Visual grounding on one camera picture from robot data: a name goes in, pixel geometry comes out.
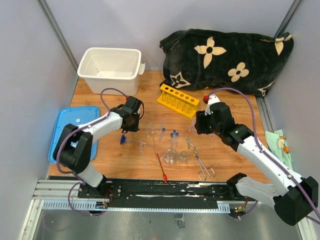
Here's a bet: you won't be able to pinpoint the clear glass test tube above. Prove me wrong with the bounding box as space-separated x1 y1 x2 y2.
145 121 156 138

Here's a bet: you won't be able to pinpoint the blue cap tube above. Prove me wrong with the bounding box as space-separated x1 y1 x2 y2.
158 127 166 142
172 129 176 141
170 133 175 149
174 132 179 148

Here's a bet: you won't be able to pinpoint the clear plastic tube rack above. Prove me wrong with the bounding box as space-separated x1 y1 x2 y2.
189 117 197 133

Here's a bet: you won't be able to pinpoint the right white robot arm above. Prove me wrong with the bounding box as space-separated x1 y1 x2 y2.
195 96 319 226

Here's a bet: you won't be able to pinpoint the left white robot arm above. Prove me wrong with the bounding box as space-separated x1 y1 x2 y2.
52 96 145 198

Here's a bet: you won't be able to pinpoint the clear plastic pipette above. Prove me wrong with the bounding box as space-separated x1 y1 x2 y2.
139 145 147 171

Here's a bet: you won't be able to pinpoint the yellow test tube rack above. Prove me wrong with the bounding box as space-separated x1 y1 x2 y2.
156 84 200 119

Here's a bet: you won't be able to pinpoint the white plastic bin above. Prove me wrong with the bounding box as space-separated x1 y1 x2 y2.
77 47 146 96

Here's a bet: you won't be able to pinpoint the small glass beaker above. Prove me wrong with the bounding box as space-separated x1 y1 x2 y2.
178 150 189 164

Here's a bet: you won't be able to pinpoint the blue plastic lid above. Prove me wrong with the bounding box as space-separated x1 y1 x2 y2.
47 105 101 165

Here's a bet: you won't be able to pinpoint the metal crucible tongs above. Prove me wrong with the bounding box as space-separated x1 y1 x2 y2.
186 137 216 182

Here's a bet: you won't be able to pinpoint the glass conical flask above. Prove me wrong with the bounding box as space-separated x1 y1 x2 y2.
162 139 178 165

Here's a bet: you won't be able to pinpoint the green cartoon cloth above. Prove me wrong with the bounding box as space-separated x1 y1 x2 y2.
265 129 293 170

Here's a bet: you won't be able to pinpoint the black floral blanket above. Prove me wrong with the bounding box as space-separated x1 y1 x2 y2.
159 28 294 97

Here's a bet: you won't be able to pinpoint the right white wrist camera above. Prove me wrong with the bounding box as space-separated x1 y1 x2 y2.
203 94 220 116

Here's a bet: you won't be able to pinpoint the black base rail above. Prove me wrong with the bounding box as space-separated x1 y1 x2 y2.
77 178 246 210

